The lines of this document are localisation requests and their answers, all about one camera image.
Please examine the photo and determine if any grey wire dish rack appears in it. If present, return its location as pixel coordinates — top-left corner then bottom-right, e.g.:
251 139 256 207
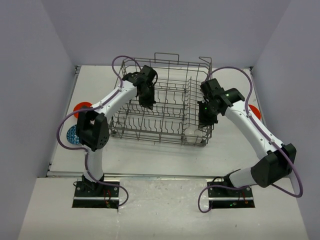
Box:
109 52 213 147

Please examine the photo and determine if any small white bowl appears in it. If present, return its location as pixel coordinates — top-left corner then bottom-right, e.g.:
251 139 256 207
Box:
183 125 203 144

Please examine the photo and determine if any small orange bowl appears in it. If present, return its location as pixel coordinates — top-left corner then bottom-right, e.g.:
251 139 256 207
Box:
248 104 262 120

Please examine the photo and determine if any large orange bowl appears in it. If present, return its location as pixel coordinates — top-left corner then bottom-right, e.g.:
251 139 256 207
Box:
73 101 92 111

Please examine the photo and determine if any red patterned white bowl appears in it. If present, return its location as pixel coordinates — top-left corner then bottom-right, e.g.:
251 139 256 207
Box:
66 125 80 145

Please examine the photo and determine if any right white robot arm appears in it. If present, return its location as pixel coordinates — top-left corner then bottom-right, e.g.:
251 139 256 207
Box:
199 86 297 197

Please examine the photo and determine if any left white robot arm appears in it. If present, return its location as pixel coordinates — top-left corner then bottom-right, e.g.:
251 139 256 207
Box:
76 66 158 197

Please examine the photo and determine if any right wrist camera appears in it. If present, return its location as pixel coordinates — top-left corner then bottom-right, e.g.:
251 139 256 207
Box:
200 78 225 99

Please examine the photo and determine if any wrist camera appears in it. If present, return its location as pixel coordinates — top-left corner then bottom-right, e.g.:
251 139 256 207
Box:
200 78 225 99
139 65 158 86

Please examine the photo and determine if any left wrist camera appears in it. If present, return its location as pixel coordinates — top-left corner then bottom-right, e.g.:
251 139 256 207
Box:
139 65 158 86

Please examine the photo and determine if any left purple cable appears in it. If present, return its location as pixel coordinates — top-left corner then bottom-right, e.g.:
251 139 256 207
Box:
56 55 143 207

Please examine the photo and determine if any purple cable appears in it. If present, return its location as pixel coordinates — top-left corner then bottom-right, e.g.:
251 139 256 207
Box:
56 55 143 207
197 66 304 213

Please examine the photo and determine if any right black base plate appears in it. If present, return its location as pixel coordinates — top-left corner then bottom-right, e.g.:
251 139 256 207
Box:
207 176 253 200

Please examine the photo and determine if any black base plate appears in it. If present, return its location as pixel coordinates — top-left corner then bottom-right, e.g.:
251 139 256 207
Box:
207 176 253 200
73 181 119 201

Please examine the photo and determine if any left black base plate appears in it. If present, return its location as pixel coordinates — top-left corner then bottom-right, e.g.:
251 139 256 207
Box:
73 181 119 201

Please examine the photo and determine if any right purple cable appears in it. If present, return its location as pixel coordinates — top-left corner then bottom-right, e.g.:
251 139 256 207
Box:
197 66 304 213

